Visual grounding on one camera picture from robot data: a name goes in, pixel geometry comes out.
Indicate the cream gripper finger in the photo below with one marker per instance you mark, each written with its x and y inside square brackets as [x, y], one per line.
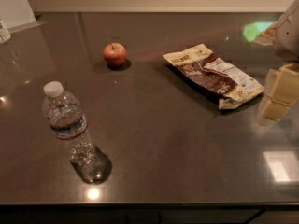
[281, 91]

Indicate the brown chip bag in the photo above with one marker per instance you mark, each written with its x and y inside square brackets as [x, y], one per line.
[202, 66]

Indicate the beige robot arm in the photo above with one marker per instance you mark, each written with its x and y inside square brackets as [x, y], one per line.
[286, 41]

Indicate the clear plastic water bottle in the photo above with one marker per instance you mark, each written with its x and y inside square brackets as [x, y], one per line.
[68, 123]

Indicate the red apple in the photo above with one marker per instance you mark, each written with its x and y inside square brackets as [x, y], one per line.
[115, 54]

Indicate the white panel top left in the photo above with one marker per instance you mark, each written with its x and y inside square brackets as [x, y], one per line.
[17, 15]

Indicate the white container at left edge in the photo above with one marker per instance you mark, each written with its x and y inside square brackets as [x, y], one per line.
[5, 35]

